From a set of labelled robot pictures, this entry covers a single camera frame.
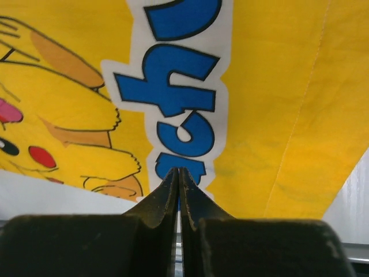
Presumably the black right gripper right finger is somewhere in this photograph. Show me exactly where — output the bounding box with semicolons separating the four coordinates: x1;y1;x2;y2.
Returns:
179;168;355;276

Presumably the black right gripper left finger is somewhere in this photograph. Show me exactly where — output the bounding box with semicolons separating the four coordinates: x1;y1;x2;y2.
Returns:
1;168;178;276

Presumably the yellow Pikachu placemat cloth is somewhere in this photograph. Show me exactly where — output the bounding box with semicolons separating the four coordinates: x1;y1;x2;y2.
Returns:
1;1;368;219

